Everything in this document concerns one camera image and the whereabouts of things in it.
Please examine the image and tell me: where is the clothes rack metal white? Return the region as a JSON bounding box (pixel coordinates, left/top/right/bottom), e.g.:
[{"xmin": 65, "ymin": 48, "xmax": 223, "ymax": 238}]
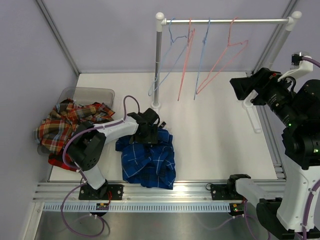
[{"xmin": 149, "ymin": 10, "xmax": 303, "ymax": 135}]

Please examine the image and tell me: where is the white slotted cable duct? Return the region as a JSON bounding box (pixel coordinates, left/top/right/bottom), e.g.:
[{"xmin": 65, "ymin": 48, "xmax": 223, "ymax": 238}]
[{"xmin": 42, "ymin": 201, "xmax": 234, "ymax": 213}]

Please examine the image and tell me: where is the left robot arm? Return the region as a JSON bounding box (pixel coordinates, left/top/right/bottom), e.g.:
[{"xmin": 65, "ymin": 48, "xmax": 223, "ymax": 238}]
[{"xmin": 62, "ymin": 108, "xmax": 160, "ymax": 201}]

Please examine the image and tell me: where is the brown plaid shirt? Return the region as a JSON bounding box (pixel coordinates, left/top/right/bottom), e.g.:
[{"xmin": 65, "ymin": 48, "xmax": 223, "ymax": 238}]
[{"xmin": 34, "ymin": 98, "xmax": 115, "ymax": 155}]

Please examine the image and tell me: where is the light blue wire hanger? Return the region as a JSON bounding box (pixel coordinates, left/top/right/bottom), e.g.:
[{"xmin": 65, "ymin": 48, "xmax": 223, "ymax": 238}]
[{"xmin": 147, "ymin": 17, "xmax": 188, "ymax": 102}]

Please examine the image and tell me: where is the clear plastic bin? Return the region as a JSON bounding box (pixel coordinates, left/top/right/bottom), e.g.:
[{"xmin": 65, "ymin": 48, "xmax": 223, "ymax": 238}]
[{"xmin": 38, "ymin": 87, "xmax": 115, "ymax": 154}]

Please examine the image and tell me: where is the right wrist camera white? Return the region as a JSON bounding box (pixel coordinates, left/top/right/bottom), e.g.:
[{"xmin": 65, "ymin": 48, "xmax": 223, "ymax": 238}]
[{"xmin": 277, "ymin": 51, "xmax": 314, "ymax": 82}]

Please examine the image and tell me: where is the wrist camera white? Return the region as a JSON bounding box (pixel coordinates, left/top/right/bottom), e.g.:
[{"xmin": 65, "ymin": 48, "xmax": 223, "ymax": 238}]
[
  {"xmin": 141, "ymin": 112, "xmax": 160, "ymax": 126},
  {"xmin": 277, "ymin": 51, "xmax": 314, "ymax": 82}
]

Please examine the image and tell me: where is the blue shirt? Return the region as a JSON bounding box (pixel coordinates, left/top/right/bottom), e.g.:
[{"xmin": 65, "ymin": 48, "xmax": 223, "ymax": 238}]
[{"xmin": 115, "ymin": 128, "xmax": 177, "ymax": 190}]

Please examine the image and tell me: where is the red black plaid shirt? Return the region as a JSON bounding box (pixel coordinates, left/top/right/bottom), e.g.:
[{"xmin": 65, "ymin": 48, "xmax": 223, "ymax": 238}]
[{"xmin": 48, "ymin": 153, "xmax": 78, "ymax": 172}]

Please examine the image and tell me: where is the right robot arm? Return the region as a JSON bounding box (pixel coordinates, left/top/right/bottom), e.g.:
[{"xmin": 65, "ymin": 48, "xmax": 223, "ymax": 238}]
[{"xmin": 226, "ymin": 68, "xmax": 320, "ymax": 240}]

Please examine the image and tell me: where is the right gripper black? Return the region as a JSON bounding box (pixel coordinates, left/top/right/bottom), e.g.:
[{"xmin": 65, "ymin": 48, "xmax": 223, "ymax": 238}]
[{"xmin": 231, "ymin": 67, "xmax": 304, "ymax": 128}]

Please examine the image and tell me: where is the aluminium rail base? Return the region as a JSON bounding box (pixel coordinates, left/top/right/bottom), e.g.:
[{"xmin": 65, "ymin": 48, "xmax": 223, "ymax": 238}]
[{"xmin": 32, "ymin": 181, "xmax": 287, "ymax": 201}]

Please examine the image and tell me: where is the pink hanger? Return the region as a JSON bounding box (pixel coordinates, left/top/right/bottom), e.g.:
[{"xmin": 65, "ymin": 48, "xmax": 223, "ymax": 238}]
[
  {"xmin": 177, "ymin": 18, "xmax": 195, "ymax": 102},
  {"xmin": 194, "ymin": 17, "xmax": 249, "ymax": 99}
]

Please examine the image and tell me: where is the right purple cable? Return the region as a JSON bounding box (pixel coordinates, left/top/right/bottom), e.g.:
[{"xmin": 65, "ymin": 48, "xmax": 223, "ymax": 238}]
[{"xmin": 294, "ymin": 56, "xmax": 320, "ymax": 240}]

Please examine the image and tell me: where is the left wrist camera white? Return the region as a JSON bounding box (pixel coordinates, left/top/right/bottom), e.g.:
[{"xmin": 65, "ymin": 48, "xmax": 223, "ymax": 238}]
[{"xmin": 141, "ymin": 112, "xmax": 160, "ymax": 126}]

